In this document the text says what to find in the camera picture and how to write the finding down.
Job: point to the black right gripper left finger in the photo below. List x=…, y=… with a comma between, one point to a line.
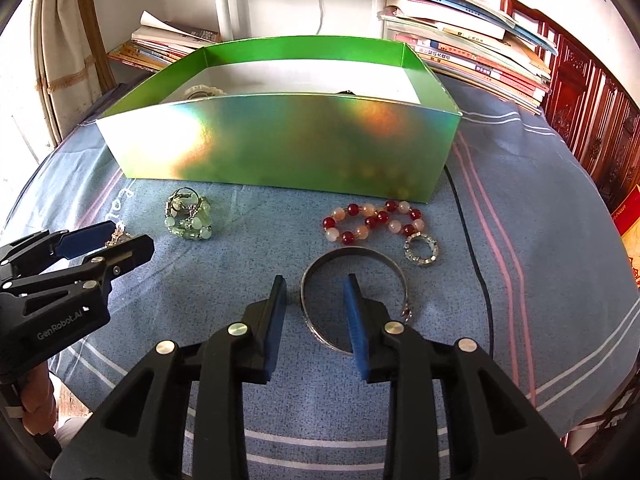
x=138, y=431

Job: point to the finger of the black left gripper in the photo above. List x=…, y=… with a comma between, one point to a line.
x=22, y=269
x=82, y=242

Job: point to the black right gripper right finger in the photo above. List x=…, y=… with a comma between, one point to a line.
x=493, y=431

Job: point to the person's left hand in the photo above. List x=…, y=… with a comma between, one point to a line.
x=37, y=397

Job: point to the silver bangle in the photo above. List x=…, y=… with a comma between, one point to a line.
x=353, y=299

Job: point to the beige curtain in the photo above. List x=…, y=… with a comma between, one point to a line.
x=72, y=70

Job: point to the blue striped bed sheet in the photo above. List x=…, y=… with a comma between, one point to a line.
x=530, y=266

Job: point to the cream wrist watch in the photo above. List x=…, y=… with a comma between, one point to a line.
x=202, y=91

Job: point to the red and yellow gift bag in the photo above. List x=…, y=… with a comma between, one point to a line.
x=626, y=218

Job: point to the green cardboard box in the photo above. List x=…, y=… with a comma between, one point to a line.
x=282, y=124

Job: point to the red wooden headboard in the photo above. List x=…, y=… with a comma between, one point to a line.
x=589, y=108

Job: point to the right stack of books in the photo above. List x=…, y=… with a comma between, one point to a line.
x=467, y=40

